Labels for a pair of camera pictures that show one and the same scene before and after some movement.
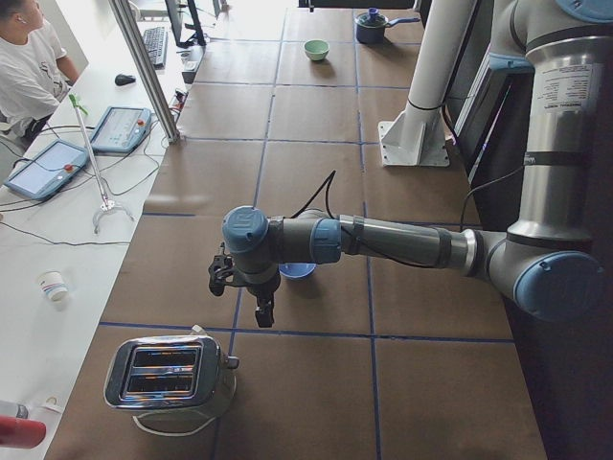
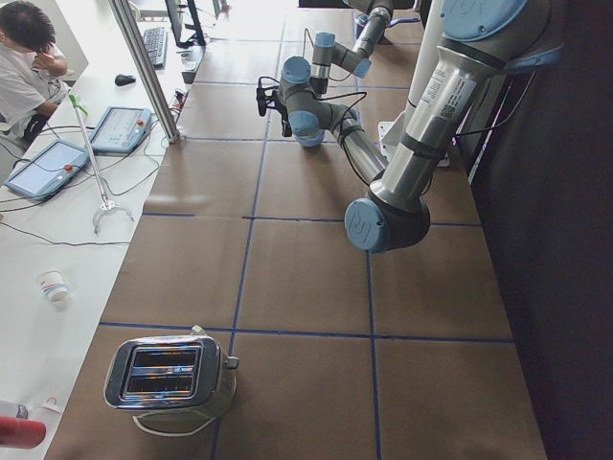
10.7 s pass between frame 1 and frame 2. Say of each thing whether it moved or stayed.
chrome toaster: stayed
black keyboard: stayed
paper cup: stayed
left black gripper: moved
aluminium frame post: stayed
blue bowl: moved
